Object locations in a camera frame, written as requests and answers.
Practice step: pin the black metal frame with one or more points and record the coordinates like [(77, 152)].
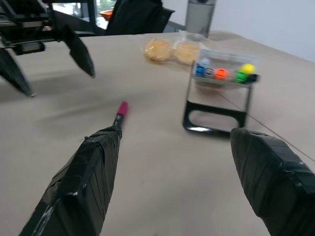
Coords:
[(92, 14)]

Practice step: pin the grey water bottle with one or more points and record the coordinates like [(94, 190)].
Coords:
[(199, 17)]

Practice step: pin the clear plastic box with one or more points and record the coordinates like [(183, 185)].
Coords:
[(226, 60)]

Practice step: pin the orange block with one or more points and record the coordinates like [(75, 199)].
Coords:
[(220, 74)]

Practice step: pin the green block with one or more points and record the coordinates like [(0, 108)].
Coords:
[(240, 77)]

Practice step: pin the blue block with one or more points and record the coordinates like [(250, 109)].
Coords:
[(199, 70)]

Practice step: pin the black office chair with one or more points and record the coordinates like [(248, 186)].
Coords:
[(137, 17)]

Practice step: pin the black block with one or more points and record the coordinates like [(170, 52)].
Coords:
[(253, 78)]

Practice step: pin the orange object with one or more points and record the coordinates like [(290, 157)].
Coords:
[(106, 14)]

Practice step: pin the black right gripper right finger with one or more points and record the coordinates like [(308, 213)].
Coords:
[(273, 177)]

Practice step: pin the black and clear pen holder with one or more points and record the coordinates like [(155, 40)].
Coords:
[(211, 115)]

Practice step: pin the clear plastic bag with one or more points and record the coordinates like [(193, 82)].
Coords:
[(197, 40)]

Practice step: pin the grey block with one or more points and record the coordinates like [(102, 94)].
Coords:
[(209, 73)]

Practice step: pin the round bread bun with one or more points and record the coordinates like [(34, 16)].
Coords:
[(158, 50), (187, 52)]

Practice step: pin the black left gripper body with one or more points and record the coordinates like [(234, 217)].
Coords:
[(23, 27)]

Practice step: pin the pen with pink cap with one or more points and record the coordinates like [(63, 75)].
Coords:
[(122, 109)]

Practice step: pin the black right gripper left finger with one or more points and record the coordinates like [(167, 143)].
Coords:
[(81, 182)]

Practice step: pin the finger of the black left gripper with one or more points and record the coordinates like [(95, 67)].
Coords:
[(80, 52), (13, 71)]

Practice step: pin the yellow ball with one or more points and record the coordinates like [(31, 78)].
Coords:
[(247, 68)]

